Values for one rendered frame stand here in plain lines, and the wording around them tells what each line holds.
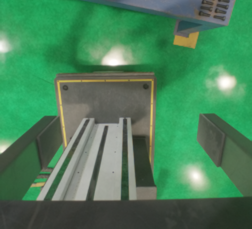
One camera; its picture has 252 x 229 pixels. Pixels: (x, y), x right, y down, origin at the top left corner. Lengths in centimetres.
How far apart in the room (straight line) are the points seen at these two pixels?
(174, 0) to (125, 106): 72
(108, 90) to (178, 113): 73
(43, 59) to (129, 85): 80
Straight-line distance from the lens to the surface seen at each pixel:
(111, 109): 130
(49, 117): 16
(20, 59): 178
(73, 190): 81
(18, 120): 194
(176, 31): 160
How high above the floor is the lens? 155
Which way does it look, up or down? 73 degrees down
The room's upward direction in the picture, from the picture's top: 179 degrees clockwise
